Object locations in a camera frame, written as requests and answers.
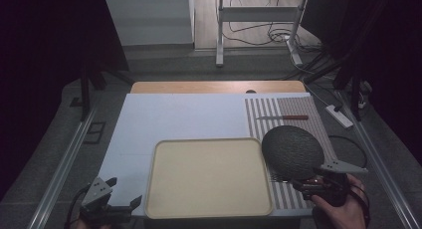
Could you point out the white table cover sheet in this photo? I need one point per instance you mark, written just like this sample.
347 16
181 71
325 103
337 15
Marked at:
179 119

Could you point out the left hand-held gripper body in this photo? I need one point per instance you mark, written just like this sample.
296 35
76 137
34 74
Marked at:
99 202

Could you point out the person's left hand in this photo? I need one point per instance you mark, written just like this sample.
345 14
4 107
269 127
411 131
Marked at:
89 226

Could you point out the white power strip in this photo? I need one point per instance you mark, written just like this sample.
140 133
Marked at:
339 116

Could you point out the beige rectangular tray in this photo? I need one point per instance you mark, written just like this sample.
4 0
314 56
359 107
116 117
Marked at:
209 178

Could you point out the striped placemat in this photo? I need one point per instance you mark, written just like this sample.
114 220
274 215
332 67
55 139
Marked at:
298 109

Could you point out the black stand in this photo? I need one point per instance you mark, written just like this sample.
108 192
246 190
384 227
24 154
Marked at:
355 86
85 86

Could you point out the wooden table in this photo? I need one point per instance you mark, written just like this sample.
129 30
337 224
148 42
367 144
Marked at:
199 87

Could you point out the person's right hand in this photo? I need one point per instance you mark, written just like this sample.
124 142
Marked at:
338 215

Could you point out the dark grey round plate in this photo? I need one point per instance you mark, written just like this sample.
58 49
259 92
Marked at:
292 152

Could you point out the aluminium frame rail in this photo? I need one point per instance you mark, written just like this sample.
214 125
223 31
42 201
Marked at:
59 171
375 156

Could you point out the dark square floor frame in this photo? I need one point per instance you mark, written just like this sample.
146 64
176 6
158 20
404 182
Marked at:
95 132

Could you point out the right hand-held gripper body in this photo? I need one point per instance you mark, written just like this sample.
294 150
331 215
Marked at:
331 185

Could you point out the white metal stand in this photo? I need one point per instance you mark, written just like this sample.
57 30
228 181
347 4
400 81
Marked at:
258 14

